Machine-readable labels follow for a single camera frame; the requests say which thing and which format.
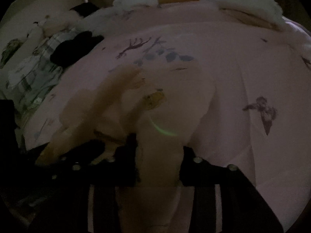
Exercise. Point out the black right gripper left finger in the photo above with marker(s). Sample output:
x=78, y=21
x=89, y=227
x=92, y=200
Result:
x=108, y=165

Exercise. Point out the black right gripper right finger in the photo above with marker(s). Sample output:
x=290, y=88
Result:
x=224, y=199

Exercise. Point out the cream patterned baby garment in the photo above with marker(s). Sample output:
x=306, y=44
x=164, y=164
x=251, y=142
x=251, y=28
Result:
x=162, y=108

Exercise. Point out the black clothing pile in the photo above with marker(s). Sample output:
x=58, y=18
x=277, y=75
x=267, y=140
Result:
x=69, y=52

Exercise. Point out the pink printed bed sheet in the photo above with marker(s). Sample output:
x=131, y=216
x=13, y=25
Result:
x=258, y=118

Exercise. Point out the plaid green white blanket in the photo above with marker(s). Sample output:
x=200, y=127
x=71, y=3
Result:
x=34, y=77

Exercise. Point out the white pink plush toy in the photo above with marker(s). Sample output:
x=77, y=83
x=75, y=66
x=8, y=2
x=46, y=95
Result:
x=52, y=25

